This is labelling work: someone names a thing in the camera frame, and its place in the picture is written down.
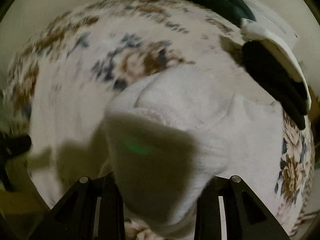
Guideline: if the white knit sweater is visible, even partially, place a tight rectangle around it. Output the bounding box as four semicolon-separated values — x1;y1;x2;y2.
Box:
99;66;286;238

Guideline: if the folded white garment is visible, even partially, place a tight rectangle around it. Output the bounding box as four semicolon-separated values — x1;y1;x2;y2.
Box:
239;21;312;111

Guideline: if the folded black garment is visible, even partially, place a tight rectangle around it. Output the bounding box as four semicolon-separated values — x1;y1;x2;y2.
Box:
241;41;308;130

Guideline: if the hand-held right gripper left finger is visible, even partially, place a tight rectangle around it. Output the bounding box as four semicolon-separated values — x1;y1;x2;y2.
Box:
29;176;125;240

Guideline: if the floral blanket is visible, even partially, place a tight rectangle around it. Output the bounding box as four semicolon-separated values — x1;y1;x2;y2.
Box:
2;0;316;240

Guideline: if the white bed headboard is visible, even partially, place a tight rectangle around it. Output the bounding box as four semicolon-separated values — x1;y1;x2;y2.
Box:
252;3;300;40

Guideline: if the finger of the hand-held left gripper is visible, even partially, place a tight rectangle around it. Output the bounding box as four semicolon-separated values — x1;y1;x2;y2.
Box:
0;133;32;159

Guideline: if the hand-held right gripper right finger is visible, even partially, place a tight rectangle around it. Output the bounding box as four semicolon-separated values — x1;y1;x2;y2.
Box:
194;175;291;240

